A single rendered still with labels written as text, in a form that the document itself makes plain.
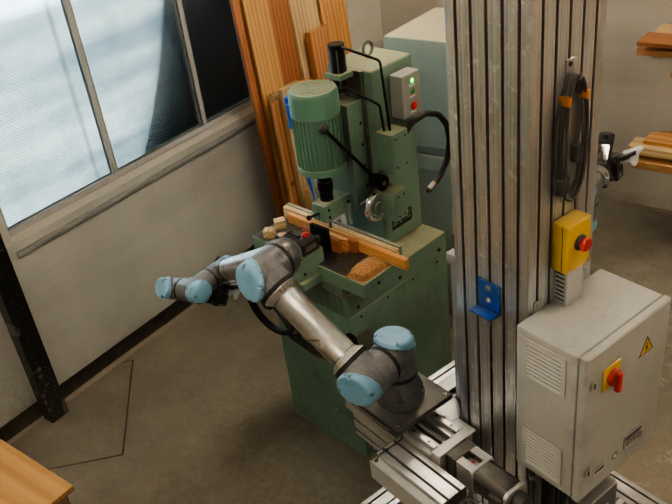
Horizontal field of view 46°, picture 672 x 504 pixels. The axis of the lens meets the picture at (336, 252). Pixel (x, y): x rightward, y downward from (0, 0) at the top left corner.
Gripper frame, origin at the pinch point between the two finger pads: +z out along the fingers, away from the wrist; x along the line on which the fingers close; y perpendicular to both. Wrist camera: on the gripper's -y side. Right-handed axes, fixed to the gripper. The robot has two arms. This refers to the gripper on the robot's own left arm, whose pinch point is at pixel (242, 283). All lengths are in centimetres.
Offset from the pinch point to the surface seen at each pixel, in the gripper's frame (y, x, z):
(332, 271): -12.1, 22.0, 20.7
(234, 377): 65, -59, 64
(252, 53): -87, -118, 80
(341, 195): -37.9, 8.6, 30.6
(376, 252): -22.1, 29.8, 32.6
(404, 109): -74, 24, 35
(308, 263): -12.6, 14.4, 15.5
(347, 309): 0.5, 27.2, 27.8
